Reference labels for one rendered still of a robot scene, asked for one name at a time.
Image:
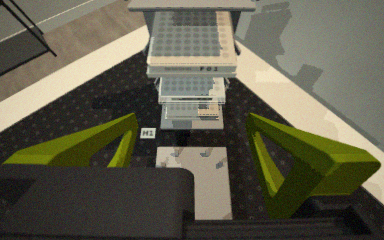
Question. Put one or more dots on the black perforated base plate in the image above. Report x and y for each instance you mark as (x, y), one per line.
(125, 88)

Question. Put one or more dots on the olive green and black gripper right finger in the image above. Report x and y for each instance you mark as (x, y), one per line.
(322, 166)

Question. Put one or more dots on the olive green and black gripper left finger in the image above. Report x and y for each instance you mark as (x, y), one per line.
(76, 149)

